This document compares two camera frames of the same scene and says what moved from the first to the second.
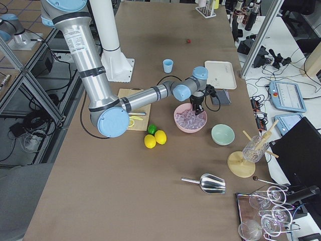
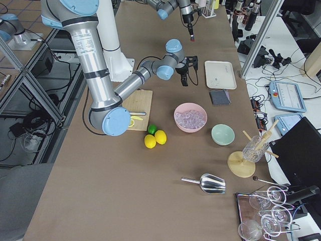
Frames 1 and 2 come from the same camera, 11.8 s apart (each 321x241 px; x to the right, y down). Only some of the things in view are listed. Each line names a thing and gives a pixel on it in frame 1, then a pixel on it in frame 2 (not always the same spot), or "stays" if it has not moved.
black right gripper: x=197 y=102 -> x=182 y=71
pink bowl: x=186 y=119 stays
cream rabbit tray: x=221 y=75 stays
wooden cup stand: x=237 y=164 stays
